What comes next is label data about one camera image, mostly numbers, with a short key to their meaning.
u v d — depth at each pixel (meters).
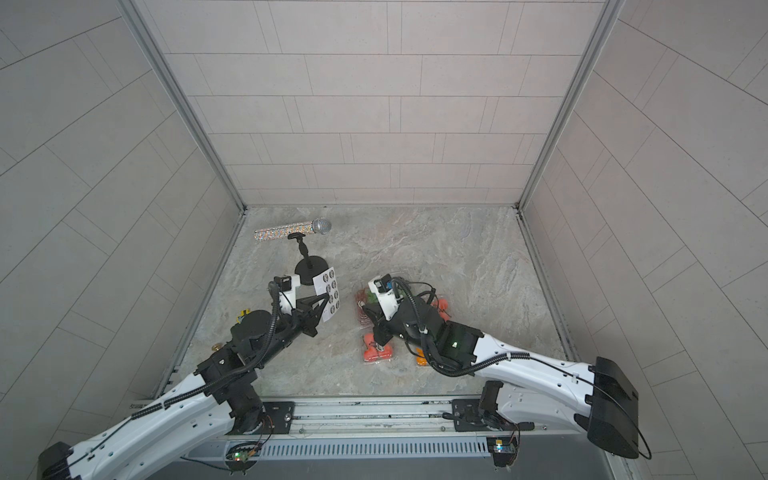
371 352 0.79
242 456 0.64
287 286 0.62
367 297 0.85
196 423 0.56
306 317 0.61
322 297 0.69
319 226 0.80
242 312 0.87
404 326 0.53
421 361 0.78
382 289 0.59
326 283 0.71
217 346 0.81
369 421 0.71
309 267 0.96
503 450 0.68
